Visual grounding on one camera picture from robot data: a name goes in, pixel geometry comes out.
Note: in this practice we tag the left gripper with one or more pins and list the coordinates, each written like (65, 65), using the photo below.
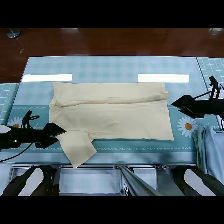
(41, 136)

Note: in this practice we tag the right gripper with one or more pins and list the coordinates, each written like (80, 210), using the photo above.
(200, 106)

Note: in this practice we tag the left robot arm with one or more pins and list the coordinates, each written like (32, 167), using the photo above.
(16, 137)

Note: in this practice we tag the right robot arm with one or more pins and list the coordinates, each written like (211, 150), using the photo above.
(215, 107)

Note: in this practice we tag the light blue garment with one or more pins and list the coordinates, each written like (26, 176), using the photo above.
(213, 150)

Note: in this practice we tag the cream T-shirt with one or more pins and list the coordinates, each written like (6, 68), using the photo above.
(113, 116)

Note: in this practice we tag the silver round disc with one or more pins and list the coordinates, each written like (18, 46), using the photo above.
(14, 33)

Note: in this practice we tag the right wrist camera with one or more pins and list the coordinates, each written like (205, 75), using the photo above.
(213, 87)

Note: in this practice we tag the silver frame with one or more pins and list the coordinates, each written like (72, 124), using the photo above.
(100, 176)

